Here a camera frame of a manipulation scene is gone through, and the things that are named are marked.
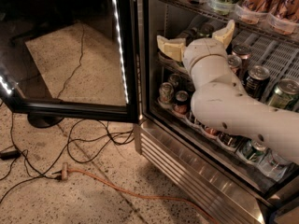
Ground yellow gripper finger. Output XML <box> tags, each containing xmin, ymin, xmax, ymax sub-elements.
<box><xmin>212</xmin><ymin>20</ymin><xmax>235</xmax><ymax>48</ymax></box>
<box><xmin>157</xmin><ymin>35</ymin><xmax>186</xmax><ymax>62</ymax></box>

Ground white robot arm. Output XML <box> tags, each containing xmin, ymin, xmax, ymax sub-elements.
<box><xmin>157</xmin><ymin>20</ymin><xmax>299</xmax><ymax>164</ymax></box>

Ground stainless steel fridge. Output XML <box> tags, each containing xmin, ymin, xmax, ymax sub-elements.
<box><xmin>136</xmin><ymin>0</ymin><xmax>299</xmax><ymax>224</ymax></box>

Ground glass fridge door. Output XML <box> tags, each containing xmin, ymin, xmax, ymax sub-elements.
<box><xmin>0</xmin><ymin>0</ymin><xmax>138</xmax><ymax>122</ymax></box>

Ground green can bottom shelf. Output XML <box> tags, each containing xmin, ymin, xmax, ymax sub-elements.
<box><xmin>240</xmin><ymin>140</ymin><xmax>267</xmax><ymax>163</ymax></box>

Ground clear water bottle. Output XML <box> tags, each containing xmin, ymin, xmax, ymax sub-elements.
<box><xmin>259</xmin><ymin>150</ymin><xmax>291</xmax><ymax>181</ymax></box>

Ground copper can second row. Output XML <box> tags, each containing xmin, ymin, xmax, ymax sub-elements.
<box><xmin>232</xmin><ymin>43</ymin><xmax>252</xmax><ymax>67</ymax></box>

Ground black soda can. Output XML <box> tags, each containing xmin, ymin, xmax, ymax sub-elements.
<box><xmin>243</xmin><ymin>65</ymin><xmax>270</xmax><ymax>100</ymax></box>

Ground black round stand base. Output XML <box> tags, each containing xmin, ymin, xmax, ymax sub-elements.
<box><xmin>27</xmin><ymin>113</ymin><xmax>63</xmax><ymax>129</ymax></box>

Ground black power adapter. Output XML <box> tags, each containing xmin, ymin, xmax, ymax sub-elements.
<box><xmin>0</xmin><ymin>150</ymin><xmax>21</xmax><ymax>161</ymax></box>

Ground black floor cables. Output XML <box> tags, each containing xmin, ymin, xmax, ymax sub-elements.
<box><xmin>0</xmin><ymin>21</ymin><xmax>135</xmax><ymax>203</ymax></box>

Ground orange extension cord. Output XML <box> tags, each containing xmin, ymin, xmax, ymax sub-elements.
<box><xmin>51</xmin><ymin>161</ymin><xmax>221</xmax><ymax>224</ymax></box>

